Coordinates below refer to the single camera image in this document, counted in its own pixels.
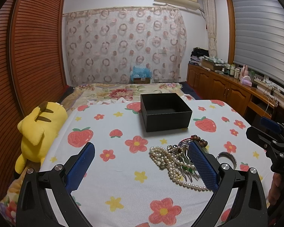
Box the long white pearl necklace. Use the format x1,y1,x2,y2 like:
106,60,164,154
149,145,210,192

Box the wooden louvered wardrobe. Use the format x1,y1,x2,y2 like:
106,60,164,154
0,0,66,200

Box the silver hair comb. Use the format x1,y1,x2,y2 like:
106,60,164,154
172,145,199,183

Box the yellow plush toy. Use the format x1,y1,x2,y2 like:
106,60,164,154
15,101,68,174

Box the strawberry flower print cloth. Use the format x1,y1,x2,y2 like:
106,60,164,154
41,100,272,226

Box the circle pattern sheer curtain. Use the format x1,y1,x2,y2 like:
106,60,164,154
66,7,187,86

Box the wooden sideboard cabinet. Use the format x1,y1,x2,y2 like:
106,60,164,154
187,64,275,119

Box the silver engraved bangle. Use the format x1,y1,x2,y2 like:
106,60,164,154
216,152,237,170

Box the blue wrapped gift box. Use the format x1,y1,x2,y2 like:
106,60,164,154
130,66,152,84

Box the tied beige side curtain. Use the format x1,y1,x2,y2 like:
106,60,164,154
202,0,217,56

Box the floral bed quilt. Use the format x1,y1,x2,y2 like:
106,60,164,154
62,83,184,113

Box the black square jewelry box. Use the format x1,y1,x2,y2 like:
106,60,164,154
140,93,192,132

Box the brown wooden bead bracelet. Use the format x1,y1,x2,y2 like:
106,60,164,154
190,134,208,148

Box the grey window blind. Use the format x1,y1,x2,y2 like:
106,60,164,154
231,0,284,85

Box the folded clothes pile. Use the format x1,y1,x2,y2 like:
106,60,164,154
189,47,209,65

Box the person's right hand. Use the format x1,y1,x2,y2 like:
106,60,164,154
268,173,282,205

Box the red braided cord charm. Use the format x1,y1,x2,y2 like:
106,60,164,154
178,137,194,147

